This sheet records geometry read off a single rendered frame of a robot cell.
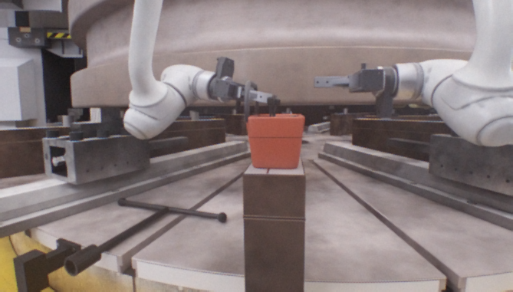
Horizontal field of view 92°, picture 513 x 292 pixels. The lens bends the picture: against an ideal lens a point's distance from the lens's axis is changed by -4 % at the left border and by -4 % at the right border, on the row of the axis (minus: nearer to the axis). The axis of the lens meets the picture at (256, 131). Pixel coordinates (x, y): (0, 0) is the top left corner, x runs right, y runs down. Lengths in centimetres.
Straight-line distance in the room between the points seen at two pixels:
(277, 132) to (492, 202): 123
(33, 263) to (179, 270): 51
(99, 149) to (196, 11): 92
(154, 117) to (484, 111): 71
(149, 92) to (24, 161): 208
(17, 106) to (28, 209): 293
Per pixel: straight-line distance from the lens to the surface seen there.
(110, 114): 174
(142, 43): 69
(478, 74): 61
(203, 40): 156
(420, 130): 280
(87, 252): 111
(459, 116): 61
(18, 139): 271
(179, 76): 82
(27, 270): 124
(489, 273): 116
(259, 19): 150
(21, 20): 488
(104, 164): 160
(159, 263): 103
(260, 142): 61
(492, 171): 151
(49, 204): 162
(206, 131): 301
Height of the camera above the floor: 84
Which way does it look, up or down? 6 degrees down
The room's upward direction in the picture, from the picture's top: 1 degrees counter-clockwise
